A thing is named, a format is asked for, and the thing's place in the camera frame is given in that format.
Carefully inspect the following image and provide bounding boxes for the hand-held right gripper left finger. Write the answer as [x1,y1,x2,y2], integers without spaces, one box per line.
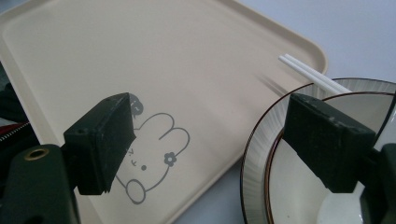
[63,91,137,197]

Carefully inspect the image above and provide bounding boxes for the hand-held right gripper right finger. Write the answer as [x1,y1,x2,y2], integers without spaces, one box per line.
[281,92,377,194]

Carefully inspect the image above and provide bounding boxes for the white bowl with brown rim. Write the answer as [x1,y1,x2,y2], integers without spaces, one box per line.
[263,91,396,224]

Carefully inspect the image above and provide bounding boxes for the striped rim ceramic plate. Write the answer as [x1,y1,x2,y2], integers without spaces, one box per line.
[239,77,396,224]

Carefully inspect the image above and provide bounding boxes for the white chopstick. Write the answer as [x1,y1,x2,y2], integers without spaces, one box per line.
[277,55,342,96]
[283,53,353,94]

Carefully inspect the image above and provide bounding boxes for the dark cloth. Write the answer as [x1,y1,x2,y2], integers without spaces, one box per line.
[0,62,30,123]

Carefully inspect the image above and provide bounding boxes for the beige tray with rabbit print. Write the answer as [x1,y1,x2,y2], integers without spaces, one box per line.
[0,0,328,224]

